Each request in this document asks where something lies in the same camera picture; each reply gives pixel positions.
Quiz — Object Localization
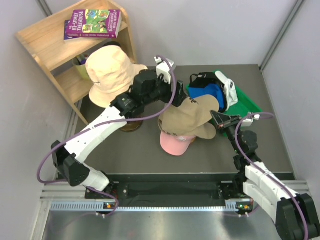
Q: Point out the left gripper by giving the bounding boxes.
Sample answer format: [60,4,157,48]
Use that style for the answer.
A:
[143,73,188,108]

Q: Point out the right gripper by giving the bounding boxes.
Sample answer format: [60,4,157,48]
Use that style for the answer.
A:
[210,111,243,155]

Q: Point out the white cap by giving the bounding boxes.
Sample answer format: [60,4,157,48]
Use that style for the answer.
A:
[214,71,238,110]

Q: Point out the black cap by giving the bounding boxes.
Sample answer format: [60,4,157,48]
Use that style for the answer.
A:
[187,72,227,113]

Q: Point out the pink baseball cap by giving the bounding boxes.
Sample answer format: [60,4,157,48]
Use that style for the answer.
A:
[158,119,196,157]

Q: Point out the cream bucket hat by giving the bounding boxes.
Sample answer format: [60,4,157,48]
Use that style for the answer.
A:
[85,45,148,108]

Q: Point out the tan baseball cap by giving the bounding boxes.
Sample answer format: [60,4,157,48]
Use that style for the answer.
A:
[189,123,217,140]

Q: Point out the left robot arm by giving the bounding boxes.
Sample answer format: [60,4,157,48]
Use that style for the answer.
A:
[51,70,187,199]

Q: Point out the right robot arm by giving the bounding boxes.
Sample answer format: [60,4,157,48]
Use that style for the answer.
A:
[210,110,320,240]

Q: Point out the green plastic tray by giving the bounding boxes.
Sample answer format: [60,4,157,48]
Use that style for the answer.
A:
[186,71,263,138]

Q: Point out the blue cap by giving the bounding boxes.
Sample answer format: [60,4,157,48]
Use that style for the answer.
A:
[188,83,227,112]

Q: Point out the cream mannequin head stand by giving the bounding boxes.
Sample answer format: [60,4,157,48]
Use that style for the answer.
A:
[120,120,143,133]

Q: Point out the purple treehouse book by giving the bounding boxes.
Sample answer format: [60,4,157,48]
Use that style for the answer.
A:
[64,9,122,40]

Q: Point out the green pen cup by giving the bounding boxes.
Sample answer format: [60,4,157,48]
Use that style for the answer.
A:
[72,53,91,81]

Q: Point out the wooden shelf unit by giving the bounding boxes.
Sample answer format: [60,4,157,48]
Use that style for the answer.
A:
[16,0,137,124]

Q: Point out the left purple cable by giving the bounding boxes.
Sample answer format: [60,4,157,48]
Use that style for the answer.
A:
[36,55,177,218]

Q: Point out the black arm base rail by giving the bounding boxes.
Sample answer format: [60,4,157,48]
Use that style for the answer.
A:
[84,173,270,207]

